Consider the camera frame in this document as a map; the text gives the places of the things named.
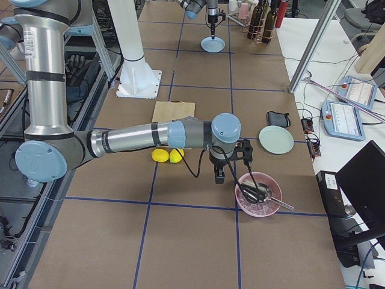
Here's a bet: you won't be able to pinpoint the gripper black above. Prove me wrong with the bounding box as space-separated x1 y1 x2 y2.
209 146 227 184
206 7 226 40

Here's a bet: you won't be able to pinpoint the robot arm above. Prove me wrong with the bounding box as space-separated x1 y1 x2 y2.
13 1 241 182
176 0 226 40

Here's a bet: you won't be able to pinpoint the light blue plate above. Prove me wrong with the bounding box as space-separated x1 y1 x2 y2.
200 37 226 53

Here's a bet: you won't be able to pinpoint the light green plate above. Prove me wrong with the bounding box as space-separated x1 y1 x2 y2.
259 125 294 154

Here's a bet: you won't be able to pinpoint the pink cup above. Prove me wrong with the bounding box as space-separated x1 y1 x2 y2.
238 2 249 20

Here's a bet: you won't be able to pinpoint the dark glass wine bottle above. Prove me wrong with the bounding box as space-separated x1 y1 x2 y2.
247 0 263 39

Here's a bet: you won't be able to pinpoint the metal ice scoop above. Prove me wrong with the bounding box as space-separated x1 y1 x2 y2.
239 182 294 211

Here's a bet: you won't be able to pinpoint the upper yellow lemon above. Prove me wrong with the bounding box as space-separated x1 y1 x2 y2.
169 149 185 163

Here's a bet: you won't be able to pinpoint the yellow lemon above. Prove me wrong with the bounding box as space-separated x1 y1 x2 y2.
151 149 169 163
169 149 185 163

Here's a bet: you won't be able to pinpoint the clear plastic ice cubes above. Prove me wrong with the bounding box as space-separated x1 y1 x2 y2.
239 203 275 217

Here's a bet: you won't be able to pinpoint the pink bowl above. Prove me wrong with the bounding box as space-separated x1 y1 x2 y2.
235 172 282 217

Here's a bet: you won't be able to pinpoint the lower yellow lemon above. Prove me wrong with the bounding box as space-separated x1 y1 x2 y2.
151 149 169 163

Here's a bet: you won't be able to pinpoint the red cylinder bottle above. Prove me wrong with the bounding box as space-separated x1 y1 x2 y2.
275 0 289 28

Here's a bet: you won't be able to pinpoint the folded grey cloth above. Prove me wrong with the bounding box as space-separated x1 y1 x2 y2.
266 111 291 128

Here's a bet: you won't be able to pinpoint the wooden cutting board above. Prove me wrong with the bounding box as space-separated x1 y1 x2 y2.
152 101 196 122

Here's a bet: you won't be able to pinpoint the near teach pendant tablet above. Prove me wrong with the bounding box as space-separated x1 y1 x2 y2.
322 101 365 141

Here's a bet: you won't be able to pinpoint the teach pendant tablet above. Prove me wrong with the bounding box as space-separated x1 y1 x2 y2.
322 101 365 141
338 75 378 110

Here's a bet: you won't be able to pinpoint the black computer monitor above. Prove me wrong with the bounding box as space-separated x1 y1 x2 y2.
336 140 384 226

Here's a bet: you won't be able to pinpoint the far teach pendant tablet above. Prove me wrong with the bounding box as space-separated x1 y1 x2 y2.
338 75 378 110

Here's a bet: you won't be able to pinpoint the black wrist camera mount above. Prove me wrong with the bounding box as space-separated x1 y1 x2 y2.
230 139 253 166

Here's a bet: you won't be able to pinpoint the black camera cable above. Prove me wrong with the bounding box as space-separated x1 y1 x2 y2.
181 141 265 205

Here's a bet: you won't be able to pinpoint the copper wire bottle rack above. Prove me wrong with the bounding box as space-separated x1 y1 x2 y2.
251 1 271 43

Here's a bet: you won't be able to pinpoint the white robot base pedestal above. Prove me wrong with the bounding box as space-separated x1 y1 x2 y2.
108 0 162 99

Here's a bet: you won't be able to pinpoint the aluminium frame post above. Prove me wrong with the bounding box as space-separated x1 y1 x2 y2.
288 0 341 93

